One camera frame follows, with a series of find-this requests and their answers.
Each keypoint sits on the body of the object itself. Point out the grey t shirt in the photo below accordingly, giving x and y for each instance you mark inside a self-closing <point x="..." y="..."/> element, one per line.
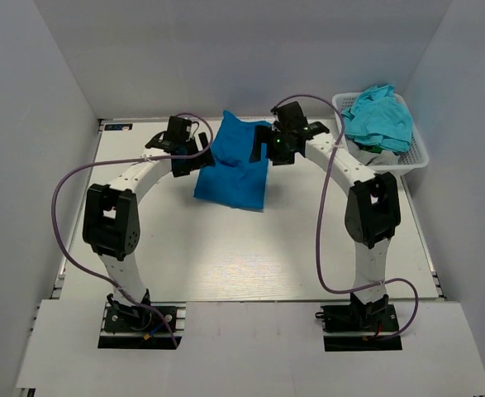
<point x="373" y="159"/>

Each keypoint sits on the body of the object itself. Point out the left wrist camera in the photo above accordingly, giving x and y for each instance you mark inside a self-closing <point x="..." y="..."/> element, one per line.
<point x="176" y="132"/>

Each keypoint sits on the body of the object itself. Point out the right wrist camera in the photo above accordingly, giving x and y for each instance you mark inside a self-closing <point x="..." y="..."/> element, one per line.
<point x="289" y="118"/>

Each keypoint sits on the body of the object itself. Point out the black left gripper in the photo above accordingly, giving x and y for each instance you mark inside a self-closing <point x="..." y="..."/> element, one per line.
<point x="190" y="161"/>

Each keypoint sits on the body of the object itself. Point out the blue label sticker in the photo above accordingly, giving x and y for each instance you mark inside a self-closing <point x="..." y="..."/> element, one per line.
<point x="118" y="127"/>

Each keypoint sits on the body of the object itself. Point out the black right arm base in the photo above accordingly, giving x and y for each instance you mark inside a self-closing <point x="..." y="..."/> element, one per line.
<point x="343" y="334"/>

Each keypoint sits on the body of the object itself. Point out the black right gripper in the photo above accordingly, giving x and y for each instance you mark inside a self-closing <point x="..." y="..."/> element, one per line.
<point x="273" y="145"/>

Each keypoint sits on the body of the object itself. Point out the light blue t shirt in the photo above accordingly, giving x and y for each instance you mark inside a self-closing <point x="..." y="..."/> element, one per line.
<point x="376" y="118"/>

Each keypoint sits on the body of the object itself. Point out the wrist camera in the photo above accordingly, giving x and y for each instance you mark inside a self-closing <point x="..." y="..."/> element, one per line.
<point x="289" y="118"/>
<point x="176" y="132"/>

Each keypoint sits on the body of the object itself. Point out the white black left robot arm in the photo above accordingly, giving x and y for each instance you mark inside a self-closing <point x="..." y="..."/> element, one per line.
<point x="111" y="224"/>

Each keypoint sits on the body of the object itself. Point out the green garment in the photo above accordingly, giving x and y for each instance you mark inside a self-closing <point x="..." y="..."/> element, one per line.
<point x="370" y="149"/>

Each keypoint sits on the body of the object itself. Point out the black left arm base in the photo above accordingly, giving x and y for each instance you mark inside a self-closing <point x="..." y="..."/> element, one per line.
<point x="132" y="328"/>

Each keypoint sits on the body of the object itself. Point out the white plastic basket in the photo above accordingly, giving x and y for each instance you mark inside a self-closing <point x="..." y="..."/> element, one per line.
<point x="416" y="158"/>

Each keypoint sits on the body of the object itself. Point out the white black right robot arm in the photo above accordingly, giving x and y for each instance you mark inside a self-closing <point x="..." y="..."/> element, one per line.
<point x="372" y="209"/>

